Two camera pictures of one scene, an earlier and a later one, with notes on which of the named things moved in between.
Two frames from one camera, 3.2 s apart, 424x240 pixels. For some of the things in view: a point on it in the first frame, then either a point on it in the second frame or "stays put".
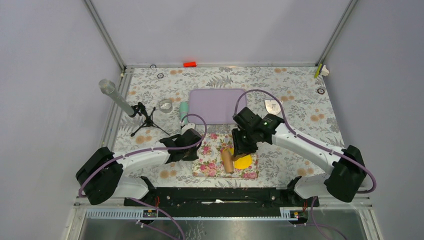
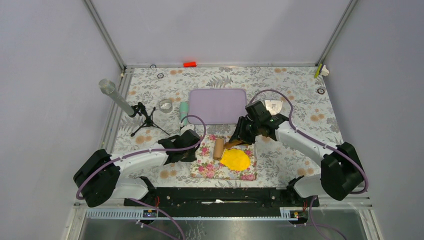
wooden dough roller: [227, 160] to [219, 148]
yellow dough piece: [244, 162] stays put
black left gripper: [193, 156] stays put
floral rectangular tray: [209, 164] stays put
